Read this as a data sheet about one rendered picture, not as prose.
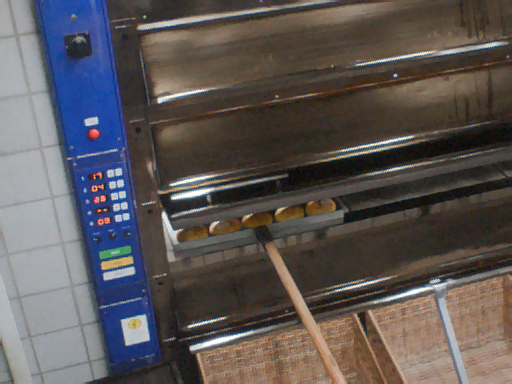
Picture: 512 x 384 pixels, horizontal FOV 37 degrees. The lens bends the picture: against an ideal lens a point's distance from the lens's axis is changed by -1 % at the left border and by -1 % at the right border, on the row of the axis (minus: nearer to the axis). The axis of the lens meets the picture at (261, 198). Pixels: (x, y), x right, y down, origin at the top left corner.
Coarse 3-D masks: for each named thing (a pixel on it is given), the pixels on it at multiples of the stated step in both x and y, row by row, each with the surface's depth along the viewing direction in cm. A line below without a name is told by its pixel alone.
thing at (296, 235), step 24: (456, 192) 254; (480, 192) 254; (504, 192) 256; (360, 216) 245; (384, 216) 245; (408, 216) 248; (240, 240) 237; (288, 240) 238; (312, 240) 241; (192, 264) 232
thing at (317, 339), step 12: (276, 252) 226; (276, 264) 222; (288, 276) 217; (288, 288) 213; (300, 300) 208; (300, 312) 205; (312, 324) 200; (312, 336) 197; (324, 348) 193; (324, 360) 190; (336, 372) 186
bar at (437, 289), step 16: (480, 272) 219; (496, 272) 220; (416, 288) 215; (432, 288) 215; (448, 288) 216; (352, 304) 210; (368, 304) 210; (384, 304) 212; (288, 320) 206; (320, 320) 207; (448, 320) 215; (224, 336) 202; (240, 336) 202; (256, 336) 203; (448, 336) 214; (192, 352) 199
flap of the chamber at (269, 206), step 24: (432, 144) 240; (456, 144) 238; (480, 144) 236; (504, 144) 235; (312, 168) 231; (336, 168) 229; (360, 168) 227; (384, 168) 226; (432, 168) 222; (456, 168) 225; (216, 192) 221; (240, 192) 219; (264, 192) 218; (336, 192) 216; (168, 216) 209; (216, 216) 208; (240, 216) 210
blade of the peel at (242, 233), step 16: (304, 208) 249; (336, 208) 249; (208, 224) 244; (272, 224) 239; (288, 224) 240; (304, 224) 242; (176, 240) 237; (192, 240) 233; (208, 240) 235; (224, 240) 236
